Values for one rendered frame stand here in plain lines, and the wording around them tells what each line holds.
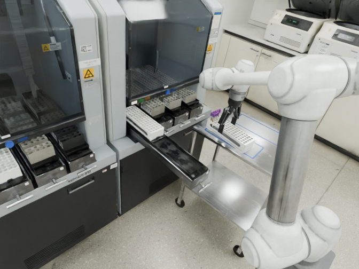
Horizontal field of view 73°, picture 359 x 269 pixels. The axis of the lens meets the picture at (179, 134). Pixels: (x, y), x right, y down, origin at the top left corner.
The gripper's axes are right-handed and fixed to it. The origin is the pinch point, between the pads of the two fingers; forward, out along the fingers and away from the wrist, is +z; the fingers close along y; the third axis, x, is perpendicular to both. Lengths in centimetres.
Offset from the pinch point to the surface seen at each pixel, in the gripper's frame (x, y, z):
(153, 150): 13.9, -43.9, 8.1
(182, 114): 32.0, -6.9, 7.2
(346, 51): 7, 194, -19
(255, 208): -32, 17, 59
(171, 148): 8.6, -35.4, 7.0
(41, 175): 26, -97, 7
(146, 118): 33.1, -35.8, 0.9
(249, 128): -5.2, 19.3, 5.5
